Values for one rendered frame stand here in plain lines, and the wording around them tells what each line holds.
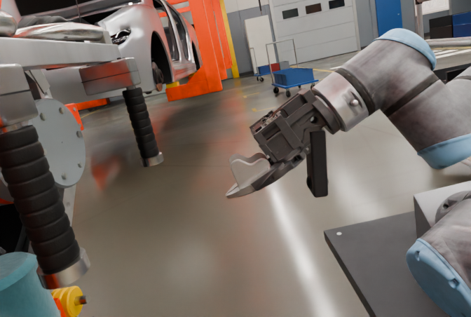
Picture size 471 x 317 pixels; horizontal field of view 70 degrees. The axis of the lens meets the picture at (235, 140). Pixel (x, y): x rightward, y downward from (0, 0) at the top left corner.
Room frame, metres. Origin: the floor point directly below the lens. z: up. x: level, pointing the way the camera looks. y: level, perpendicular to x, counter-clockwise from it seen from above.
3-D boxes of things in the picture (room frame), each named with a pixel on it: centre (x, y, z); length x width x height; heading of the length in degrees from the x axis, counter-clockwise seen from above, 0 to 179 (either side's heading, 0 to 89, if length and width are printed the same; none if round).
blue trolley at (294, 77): (6.20, -1.26, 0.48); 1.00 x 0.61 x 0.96; 4
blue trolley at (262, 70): (9.80, -1.46, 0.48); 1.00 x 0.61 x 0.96; 95
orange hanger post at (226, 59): (10.35, -0.02, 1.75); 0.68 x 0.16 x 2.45; 86
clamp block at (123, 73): (0.64, 0.20, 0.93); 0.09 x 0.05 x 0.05; 86
